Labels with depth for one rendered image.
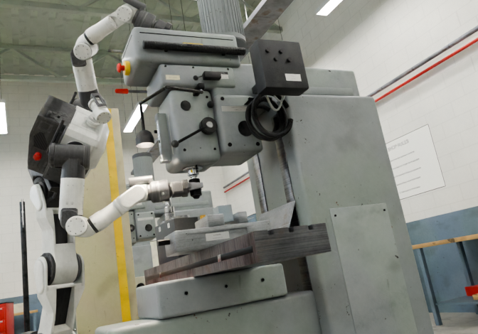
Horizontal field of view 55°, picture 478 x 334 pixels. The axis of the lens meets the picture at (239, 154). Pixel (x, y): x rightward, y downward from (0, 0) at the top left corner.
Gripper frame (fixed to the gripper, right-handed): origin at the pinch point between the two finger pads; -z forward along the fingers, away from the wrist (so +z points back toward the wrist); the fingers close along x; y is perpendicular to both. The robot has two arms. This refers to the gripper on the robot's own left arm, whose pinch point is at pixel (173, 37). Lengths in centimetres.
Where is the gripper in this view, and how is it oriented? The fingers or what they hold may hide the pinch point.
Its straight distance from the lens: 215.9
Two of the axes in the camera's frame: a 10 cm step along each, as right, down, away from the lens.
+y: 3.2, -8.5, 4.1
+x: 3.5, -2.9, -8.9
